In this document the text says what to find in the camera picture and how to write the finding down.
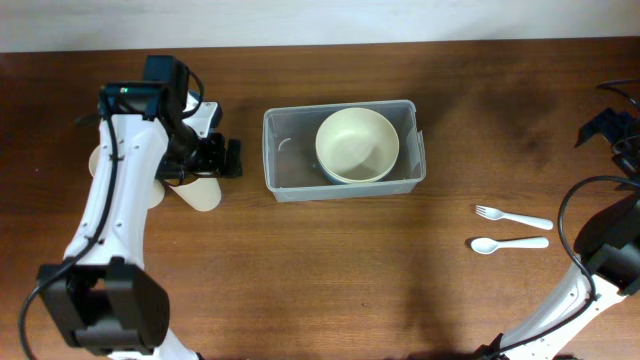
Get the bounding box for cream cup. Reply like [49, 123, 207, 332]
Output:
[88, 146, 165, 208]
[168, 178, 222, 212]

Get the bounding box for blue bowl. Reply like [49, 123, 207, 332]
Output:
[319, 165, 393, 185]

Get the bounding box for cream bowl back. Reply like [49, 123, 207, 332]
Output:
[315, 107, 400, 184]

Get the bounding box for blue cup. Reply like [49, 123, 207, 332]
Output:
[185, 90, 223, 130]

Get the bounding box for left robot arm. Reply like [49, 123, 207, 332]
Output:
[33, 55, 242, 359]

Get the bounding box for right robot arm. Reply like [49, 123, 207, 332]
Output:
[474, 108, 639, 360]

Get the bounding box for clear plastic container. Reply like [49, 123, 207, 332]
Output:
[262, 99, 426, 202]

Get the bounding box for white plastic fork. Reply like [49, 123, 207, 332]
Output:
[475, 205, 554, 230]

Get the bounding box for white plastic spoon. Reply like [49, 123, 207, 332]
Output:
[470, 237, 550, 255]

